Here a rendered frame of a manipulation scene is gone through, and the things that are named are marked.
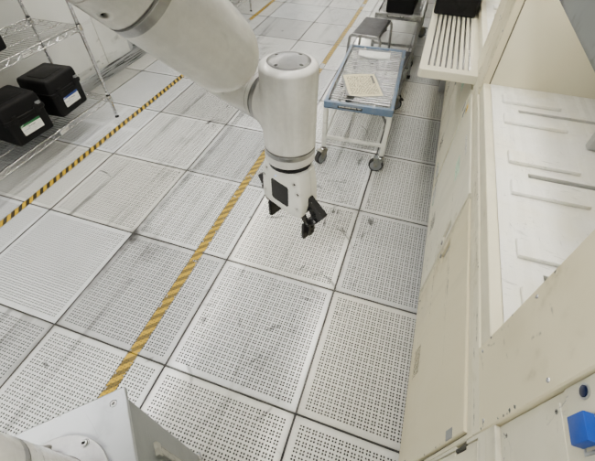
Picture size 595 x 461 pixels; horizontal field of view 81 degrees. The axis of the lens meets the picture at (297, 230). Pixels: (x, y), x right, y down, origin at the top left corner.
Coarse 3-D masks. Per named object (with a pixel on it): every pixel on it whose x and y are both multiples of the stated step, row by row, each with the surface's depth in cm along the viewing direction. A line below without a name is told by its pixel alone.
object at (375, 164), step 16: (352, 48) 261; (368, 48) 261; (384, 48) 261; (368, 64) 245; (384, 64) 244; (400, 64) 244; (336, 80) 225; (384, 80) 228; (336, 96) 215; (352, 96) 215; (384, 96) 215; (368, 112) 208; (384, 112) 205; (384, 128) 214; (368, 144) 225; (384, 144) 221; (320, 160) 241
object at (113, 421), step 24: (96, 408) 71; (120, 408) 71; (24, 432) 68; (48, 432) 68; (72, 432) 68; (96, 432) 68; (120, 432) 68; (144, 432) 77; (168, 432) 99; (120, 456) 65; (144, 456) 72; (168, 456) 87; (192, 456) 118
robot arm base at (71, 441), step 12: (48, 444) 66; (60, 444) 66; (72, 444) 66; (84, 444) 65; (96, 444) 66; (36, 456) 51; (48, 456) 54; (60, 456) 58; (72, 456) 64; (84, 456) 64; (96, 456) 64
